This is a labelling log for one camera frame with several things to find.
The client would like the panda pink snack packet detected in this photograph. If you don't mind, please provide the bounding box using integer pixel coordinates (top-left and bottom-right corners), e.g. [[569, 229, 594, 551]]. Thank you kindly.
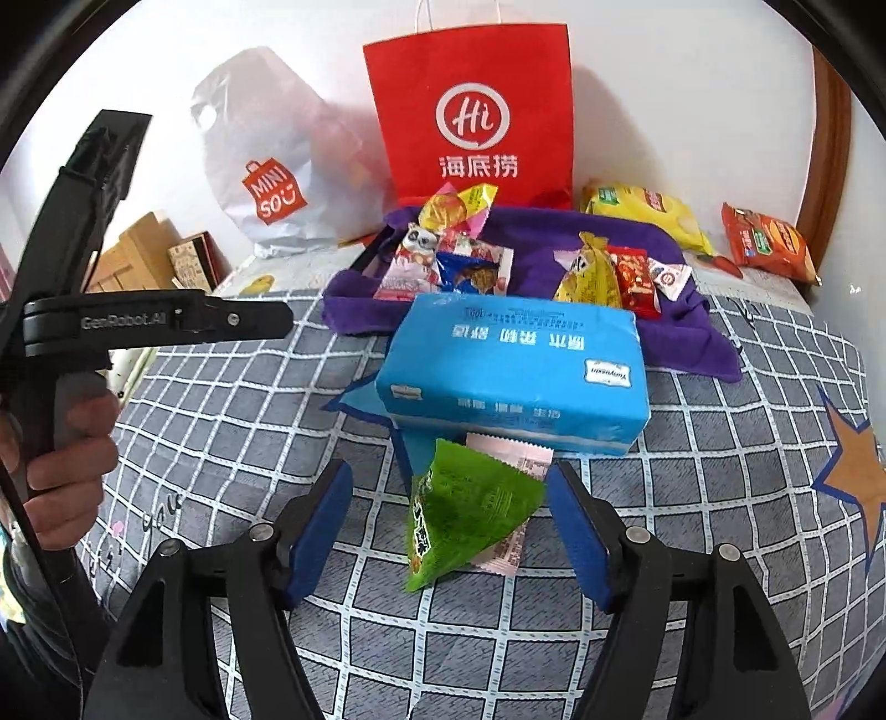
[[374, 224, 440, 301]]

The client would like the blue snack packet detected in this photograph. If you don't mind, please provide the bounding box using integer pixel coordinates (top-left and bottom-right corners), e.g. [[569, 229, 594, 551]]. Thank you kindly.
[[435, 252, 498, 294]]

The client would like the pink yellow snack packet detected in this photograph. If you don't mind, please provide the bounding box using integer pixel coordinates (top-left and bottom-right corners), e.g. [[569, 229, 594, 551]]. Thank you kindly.
[[418, 183, 498, 239]]

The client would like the green triangular snack packet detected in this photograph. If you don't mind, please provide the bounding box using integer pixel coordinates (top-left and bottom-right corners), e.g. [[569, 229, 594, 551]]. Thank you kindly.
[[405, 440, 544, 593]]

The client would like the small red snack packet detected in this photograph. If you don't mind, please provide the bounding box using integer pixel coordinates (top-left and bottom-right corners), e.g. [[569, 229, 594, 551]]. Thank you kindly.
[[607, 246, 662, 321]]

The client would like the strawberry pink snack packet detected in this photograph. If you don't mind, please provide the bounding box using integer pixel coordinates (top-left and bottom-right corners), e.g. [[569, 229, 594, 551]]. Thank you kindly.
[[437, 233, 513, 296]]

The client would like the pink white candy packet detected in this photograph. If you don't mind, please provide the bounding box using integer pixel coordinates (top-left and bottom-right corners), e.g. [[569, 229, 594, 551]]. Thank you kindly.
[[647, 258, 692, 303]]

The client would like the left hand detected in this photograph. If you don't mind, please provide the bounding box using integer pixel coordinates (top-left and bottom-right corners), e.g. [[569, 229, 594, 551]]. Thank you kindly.
[[24, 392, 119, 552]]

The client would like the patterned brown book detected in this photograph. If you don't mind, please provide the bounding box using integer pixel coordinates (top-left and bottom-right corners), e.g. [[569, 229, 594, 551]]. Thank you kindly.
[[167, 233, 222, 294]]

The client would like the wooden headboard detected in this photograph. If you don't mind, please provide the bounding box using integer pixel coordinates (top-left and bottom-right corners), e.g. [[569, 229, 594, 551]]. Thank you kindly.
[[86, 213, 182, 292]]

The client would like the newspaper sheet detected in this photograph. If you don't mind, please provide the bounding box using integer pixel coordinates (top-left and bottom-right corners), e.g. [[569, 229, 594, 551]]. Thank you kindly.
[[213, 241, 365, 299]]

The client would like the white Miniso plastic bag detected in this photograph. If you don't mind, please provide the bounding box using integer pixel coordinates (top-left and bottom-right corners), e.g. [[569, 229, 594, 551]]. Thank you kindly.
[[190, 48, 388, 256]]

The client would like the grey checked blanket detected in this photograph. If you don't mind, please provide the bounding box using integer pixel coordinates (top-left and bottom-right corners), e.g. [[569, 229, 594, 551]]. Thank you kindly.
[[78, 290, 884, 718]]

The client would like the pink biscuit packet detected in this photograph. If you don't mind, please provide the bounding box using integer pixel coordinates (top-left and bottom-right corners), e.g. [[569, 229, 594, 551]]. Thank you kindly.
[[466, 434, 554, 578]]

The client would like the blue tissue pack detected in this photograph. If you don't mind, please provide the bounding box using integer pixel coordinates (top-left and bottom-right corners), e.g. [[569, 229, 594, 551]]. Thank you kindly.
[[375, 294, 650, 456]]

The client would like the red paper shopping bag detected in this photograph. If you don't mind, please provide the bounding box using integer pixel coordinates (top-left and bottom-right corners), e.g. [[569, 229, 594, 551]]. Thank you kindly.
[[363, 23, 574, 210]]

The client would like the yellow chips bag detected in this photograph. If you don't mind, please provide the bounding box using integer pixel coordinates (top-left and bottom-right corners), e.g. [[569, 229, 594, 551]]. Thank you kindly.
[[580, 180, 715, 256]]

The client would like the orange chips bag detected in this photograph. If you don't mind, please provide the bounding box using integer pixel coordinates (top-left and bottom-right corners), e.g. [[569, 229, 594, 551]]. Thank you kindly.
[[721, 203, 820, 285]]

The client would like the brown wooden door frame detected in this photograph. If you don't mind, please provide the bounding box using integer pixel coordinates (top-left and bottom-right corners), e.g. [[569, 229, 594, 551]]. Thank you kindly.
[[797, 48, 853, 269]]

